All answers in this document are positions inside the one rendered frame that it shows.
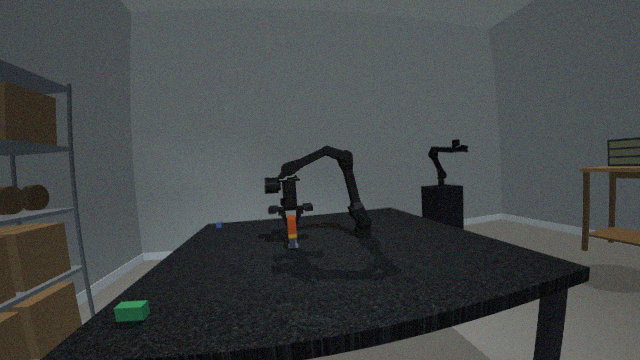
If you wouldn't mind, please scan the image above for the green rectangular block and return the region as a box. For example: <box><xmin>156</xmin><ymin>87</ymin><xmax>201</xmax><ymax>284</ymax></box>
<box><xmin>114</xmin><ymin>300</ymin><xmax>150</xmax><ymax>322</ymax></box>

